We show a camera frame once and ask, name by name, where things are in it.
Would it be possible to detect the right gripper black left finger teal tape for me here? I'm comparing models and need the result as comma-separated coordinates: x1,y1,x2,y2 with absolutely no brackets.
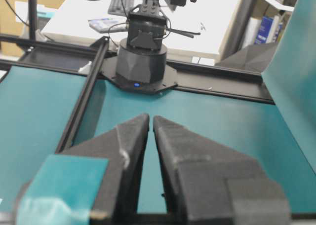
15,113,150,225

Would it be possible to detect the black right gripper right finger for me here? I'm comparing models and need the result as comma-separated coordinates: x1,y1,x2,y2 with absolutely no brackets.
153,116,291,225

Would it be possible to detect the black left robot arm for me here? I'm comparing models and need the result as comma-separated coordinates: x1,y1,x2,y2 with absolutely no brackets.
14,0,197,225

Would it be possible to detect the teal backdrop sheet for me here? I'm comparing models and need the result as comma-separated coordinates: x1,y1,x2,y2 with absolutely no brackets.
262,0,316,169

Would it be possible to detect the blue white box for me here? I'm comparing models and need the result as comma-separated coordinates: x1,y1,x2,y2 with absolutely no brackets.
88,18,127,34

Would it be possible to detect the white desk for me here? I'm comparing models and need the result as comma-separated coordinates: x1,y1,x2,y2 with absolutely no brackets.
43,0,240,59

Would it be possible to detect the cardboard box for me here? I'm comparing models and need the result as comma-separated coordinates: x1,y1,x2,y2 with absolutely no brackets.
0,0,75,58

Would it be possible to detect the black vertical pole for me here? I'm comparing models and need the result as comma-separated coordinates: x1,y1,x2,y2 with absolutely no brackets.
28,0,37,40

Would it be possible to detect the black aluminium centre rail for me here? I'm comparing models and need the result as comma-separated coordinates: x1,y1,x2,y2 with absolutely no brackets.
55,37,109,153

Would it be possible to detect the black aluminium rail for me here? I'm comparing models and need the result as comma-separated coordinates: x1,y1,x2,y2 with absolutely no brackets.
55,37,109,153
0,34,274,104

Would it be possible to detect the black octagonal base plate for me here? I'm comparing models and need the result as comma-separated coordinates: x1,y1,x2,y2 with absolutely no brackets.
101,57,178,95

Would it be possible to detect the black aluminium back rail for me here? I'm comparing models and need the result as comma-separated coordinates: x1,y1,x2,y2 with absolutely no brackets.
0,34,274,104

